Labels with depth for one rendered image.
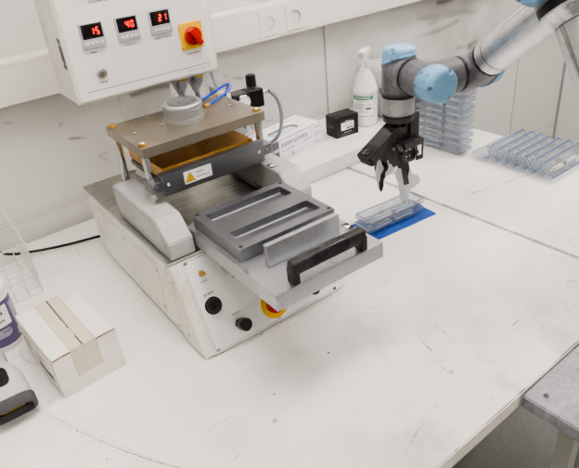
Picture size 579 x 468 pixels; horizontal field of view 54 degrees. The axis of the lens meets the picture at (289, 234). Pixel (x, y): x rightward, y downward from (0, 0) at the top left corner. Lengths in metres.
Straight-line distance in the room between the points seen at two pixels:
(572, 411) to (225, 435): 0.54
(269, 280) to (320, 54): 1.26
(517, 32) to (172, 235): 0.74
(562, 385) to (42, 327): 0.91
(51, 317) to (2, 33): 0.70
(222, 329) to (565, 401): 0.60
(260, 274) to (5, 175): 0.89
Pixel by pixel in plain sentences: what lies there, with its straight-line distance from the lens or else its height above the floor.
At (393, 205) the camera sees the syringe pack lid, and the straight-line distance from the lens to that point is 1.44.
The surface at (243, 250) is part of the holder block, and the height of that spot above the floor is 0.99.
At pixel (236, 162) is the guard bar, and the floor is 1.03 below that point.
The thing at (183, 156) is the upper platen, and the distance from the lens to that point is 1.14.
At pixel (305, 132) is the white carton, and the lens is 1.76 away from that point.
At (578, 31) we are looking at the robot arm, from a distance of 0.92.
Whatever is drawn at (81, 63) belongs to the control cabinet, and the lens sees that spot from 1.23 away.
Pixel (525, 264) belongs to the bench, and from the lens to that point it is 1.34.
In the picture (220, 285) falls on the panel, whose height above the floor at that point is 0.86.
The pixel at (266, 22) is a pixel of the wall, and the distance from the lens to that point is 1.81.
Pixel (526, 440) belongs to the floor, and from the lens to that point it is 1.97.
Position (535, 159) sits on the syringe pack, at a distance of 1.71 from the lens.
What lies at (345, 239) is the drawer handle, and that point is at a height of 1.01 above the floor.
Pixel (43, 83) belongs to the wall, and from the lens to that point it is 1.53.
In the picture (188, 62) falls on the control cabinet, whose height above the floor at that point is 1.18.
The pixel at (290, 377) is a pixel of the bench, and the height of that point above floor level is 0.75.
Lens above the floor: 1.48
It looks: 31 degrees down
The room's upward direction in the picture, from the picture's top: 6 degrees counter-clockwise
